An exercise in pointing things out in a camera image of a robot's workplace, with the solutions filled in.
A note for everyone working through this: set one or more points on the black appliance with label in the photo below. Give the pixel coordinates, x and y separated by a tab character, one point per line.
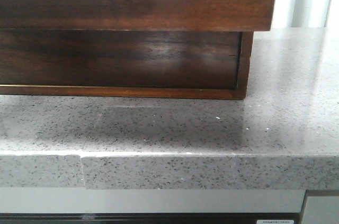
151	218

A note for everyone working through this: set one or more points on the grey cupboard door right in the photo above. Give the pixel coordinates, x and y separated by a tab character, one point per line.
320	207

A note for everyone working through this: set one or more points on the grey cupboard under counter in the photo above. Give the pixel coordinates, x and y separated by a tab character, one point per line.
81	200

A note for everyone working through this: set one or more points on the dark wooden drawer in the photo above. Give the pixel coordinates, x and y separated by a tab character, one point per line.
138	15

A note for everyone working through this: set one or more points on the dark wooden drawer cabinet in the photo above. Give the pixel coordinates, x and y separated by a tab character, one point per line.
159	92

